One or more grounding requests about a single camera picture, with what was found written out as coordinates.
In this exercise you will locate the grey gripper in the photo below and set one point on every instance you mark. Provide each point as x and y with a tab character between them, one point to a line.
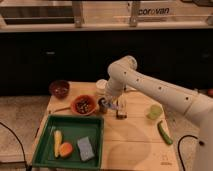
121	104

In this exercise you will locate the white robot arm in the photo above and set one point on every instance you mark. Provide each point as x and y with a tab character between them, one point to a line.
195	106

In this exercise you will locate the metal cup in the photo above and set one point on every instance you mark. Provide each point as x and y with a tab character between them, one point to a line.
102	105

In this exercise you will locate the white cup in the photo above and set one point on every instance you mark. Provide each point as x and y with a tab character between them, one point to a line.
100	86

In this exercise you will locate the light green cup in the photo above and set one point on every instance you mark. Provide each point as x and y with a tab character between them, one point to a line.
154	112

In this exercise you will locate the blue-grey sponge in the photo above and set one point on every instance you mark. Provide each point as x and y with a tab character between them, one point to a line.
85	149

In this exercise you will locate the green plastic tray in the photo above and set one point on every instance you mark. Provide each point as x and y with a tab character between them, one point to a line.
73	128

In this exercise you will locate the green cucumber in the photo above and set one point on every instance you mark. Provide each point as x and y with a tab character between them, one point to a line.
163	134

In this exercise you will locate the orange round fruit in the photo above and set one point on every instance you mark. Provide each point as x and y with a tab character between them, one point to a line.
65	149

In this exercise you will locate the yellow corn cob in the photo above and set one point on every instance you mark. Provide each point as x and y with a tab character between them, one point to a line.
57	142

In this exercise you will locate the dark red bowl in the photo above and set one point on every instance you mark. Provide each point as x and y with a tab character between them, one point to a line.
59	89

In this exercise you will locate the corovan cardboard box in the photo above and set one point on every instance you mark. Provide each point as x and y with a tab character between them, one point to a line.
149	11

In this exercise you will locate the orange bowl with handle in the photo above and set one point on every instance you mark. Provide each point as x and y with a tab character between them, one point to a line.
83	105

